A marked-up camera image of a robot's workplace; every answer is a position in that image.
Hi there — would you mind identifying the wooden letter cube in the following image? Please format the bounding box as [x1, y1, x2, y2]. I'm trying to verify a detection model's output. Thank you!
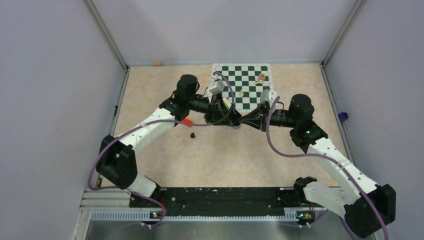
[258, 73, 266, 81]

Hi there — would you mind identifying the red block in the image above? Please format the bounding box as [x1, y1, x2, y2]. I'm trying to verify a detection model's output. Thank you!
[181, 118, 193, 128]

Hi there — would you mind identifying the green white chessboard mat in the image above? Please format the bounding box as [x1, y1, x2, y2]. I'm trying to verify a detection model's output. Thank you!
[212, 63, 274, 115]

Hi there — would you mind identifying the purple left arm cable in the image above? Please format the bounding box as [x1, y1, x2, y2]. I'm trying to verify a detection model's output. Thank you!
[87, 71, 236, 229]

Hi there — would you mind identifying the green white toy brick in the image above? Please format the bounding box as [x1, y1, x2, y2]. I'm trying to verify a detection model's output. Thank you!
[224, 100, 232, 109]

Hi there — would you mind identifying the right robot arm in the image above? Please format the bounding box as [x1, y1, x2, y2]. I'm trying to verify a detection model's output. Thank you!
[239, 91, 396, 239]

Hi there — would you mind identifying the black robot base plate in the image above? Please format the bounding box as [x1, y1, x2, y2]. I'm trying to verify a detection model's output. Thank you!
[129, 187, 319, 217]

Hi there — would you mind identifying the purple object outside frame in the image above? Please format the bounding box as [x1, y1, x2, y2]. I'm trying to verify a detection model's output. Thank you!
[338, 112, 349, 123]

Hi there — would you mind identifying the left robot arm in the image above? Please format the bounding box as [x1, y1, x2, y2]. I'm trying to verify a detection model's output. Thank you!
[92, 71, 235, 207]

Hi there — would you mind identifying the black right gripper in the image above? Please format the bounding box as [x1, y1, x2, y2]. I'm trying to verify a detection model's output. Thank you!
[239, 102, 298, 133]

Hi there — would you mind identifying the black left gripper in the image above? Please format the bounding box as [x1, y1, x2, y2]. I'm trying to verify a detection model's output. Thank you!
[187, 92, 235, 127]

